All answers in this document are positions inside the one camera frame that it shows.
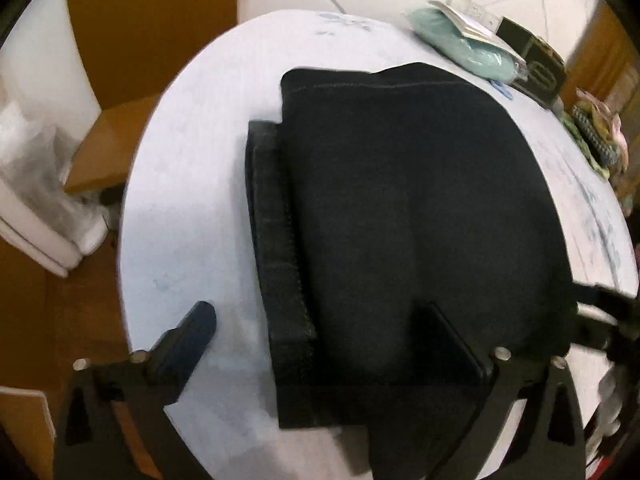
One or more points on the clear plastic bag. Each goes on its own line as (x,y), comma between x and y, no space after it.
(35,175)

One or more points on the teal cloth in plastic bag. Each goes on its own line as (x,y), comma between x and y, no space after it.
(470,57)

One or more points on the small blue plastic object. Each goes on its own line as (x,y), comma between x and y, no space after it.
(500,87)

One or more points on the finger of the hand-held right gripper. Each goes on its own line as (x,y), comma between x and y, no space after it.
(595,334)
(610,302)

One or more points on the brown panel with white edge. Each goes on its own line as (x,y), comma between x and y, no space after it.
(25,425)

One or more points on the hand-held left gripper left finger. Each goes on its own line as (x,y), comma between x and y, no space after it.
(195,335)

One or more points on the pale sheer curtain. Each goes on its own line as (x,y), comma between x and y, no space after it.
(40,50)

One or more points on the white paper booklet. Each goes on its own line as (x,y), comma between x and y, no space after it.
(465,22)

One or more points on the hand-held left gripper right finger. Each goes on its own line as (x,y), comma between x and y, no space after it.
(450,345)

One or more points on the stack of folded clothes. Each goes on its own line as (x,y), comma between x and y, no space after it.
(597,135)

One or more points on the dark denim jeans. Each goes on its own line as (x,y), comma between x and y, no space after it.
(400,210)

